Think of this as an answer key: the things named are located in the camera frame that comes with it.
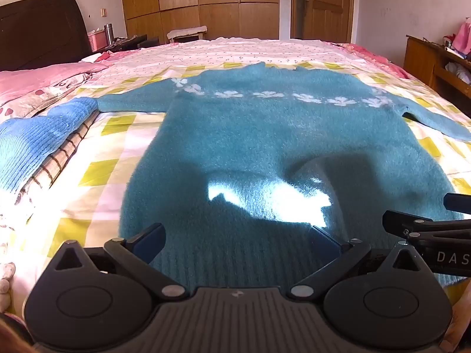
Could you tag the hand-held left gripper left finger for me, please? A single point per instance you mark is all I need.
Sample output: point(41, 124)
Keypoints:
point(152, 242)

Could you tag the blue ribbed knit sweater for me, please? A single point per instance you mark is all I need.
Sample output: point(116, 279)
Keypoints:
point(33, 139)

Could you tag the yellow checked bedsheet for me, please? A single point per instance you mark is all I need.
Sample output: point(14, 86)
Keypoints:
point(99, 184)

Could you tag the pink cloth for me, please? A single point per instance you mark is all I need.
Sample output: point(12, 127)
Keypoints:
point(463, 38)

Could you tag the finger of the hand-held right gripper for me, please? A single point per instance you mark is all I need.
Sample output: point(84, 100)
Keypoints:
point(458, 201)
point(404, 222)

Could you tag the wooden wardrobe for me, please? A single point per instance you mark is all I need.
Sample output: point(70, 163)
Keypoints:
point(198, 3)

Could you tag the dark nightstand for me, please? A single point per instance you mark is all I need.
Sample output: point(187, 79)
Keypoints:
point(128, 42)

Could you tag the wooden door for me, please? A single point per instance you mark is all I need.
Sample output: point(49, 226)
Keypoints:
point(327, 7)

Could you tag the teal sweater with white flowers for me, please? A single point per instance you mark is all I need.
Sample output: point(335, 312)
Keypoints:
point(250, 139)

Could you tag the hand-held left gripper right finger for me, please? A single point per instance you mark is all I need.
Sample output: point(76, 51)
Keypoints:
point(324, 238)

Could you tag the metal thermos bottle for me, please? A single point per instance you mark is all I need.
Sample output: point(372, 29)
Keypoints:
point(108, 34)

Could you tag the pink basket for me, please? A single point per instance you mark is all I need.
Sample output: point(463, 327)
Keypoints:
point(96, 40)

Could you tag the white floral bedsheet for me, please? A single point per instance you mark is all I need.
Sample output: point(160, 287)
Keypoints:
point(220, 53)

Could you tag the dark wooden headboard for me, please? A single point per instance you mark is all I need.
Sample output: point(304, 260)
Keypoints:
point(40, 29)

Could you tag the white plastic bag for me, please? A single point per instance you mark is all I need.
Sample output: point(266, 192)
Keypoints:
point(458, 71)

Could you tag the pink pillow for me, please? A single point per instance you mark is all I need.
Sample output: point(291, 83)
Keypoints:
point(40, 81)

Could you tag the brown checked cloth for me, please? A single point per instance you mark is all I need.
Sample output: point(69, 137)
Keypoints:
point(55, 161)

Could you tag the pink floral bed cover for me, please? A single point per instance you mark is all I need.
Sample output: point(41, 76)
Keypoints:
point(375, 59)

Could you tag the wooden shelf cabinet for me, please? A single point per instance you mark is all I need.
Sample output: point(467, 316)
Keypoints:
point(419, 59)

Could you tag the cushioned stool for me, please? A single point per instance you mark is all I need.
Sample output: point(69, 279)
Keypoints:
point(187, 31)

